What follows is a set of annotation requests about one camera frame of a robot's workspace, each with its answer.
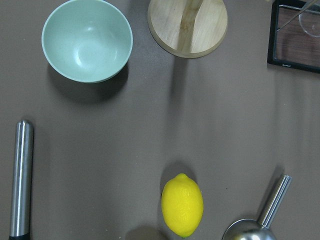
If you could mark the steel muddler black tip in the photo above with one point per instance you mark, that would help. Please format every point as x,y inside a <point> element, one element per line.
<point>22,182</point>

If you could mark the wooden cup tree stand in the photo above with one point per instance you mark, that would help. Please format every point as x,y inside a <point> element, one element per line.
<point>188,28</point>

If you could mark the steel ice scoop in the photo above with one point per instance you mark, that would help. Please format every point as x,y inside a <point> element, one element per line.
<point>250,229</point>

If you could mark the yellow lemon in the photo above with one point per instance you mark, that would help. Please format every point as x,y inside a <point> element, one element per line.
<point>182,205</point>

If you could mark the light green bowl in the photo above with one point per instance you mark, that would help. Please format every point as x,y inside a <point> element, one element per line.
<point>87,41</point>

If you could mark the black framed wooden tray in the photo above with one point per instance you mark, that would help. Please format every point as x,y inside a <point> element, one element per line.
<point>289,46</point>

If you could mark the clear glass on tray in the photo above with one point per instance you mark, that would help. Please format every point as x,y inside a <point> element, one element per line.
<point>309,21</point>

